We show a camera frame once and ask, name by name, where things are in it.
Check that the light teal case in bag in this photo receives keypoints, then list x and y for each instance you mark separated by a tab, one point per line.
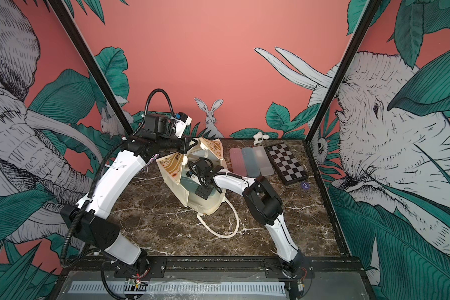
193	188

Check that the pink pencil case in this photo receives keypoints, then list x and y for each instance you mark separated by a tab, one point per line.
237	161

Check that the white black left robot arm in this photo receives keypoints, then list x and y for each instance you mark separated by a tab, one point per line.
88	227

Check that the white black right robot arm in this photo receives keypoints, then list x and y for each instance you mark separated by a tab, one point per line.
264	205

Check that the translucent white pencil case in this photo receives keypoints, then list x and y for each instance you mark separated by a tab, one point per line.
263	161

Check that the cream floral canvas tote bag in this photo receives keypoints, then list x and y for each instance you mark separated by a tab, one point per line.
174	166

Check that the black front mounting rail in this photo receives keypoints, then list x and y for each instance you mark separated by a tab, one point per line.
157	267

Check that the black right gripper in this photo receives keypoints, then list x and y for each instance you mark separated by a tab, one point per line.
202	192

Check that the small purple round sticker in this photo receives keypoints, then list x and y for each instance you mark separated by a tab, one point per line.
305	185

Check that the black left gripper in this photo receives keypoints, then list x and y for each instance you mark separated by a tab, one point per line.
185	146

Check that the black white chessboard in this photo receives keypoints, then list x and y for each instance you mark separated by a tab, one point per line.
284	162

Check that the small white toy figure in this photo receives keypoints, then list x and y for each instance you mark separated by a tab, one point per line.
259	137

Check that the purple glitter microphone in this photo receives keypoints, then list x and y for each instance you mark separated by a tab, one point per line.
150	162

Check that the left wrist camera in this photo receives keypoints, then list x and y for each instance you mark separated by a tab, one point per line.
156	126

